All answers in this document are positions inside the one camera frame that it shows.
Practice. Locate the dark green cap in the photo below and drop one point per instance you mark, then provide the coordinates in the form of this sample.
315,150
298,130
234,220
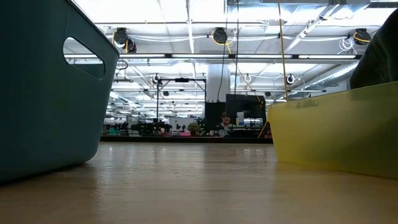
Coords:
379,56

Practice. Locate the black panel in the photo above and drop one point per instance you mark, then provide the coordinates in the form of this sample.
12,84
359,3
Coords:
213,112

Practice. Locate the small leafy potted plant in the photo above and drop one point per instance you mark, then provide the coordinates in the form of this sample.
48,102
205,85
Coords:
192,127

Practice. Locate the person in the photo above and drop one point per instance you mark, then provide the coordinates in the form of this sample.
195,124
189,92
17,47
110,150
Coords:
225,119

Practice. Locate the white bottle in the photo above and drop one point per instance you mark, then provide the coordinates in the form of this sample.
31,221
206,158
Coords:
240,117

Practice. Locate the black monitor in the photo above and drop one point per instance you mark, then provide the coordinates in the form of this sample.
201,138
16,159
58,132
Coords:
245,104

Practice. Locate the distant black robot rig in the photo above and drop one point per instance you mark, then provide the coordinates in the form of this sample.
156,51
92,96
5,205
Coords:
146,129

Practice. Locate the long ceiling light bar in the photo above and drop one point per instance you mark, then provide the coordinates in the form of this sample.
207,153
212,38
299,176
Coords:
199,56

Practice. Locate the yellow translucent plastic bin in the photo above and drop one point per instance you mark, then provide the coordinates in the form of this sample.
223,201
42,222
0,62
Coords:
335,133

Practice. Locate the teal plastic bin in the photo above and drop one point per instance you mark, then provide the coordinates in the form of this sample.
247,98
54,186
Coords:
46,109

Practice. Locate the black aluminium table frame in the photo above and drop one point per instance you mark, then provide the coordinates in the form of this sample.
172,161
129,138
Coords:
186,139

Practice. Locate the black overhead frame rig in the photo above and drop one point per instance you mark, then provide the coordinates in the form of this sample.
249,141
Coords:
182,80

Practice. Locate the silver ventilation duct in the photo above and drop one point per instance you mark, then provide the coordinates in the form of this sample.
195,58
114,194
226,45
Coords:
335,76

